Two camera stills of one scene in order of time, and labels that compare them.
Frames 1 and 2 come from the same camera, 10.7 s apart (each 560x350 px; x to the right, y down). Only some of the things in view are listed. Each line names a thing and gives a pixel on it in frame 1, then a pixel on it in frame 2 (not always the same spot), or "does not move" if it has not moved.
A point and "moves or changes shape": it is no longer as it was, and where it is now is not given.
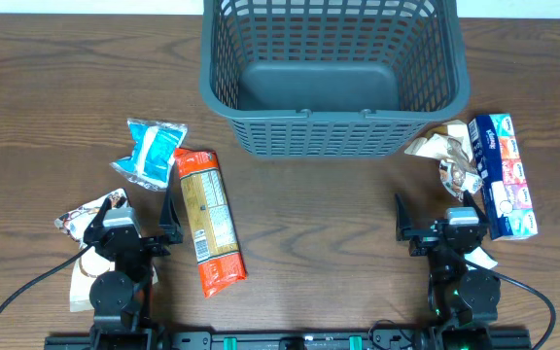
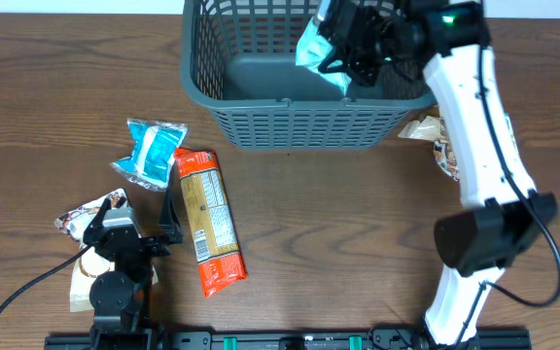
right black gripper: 421,243 to 354,65
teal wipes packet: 479,257 moves or changes shape
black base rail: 290,339 does not move
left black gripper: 170,227 does not move
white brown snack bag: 74,225 does not move
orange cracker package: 221,262 does not move
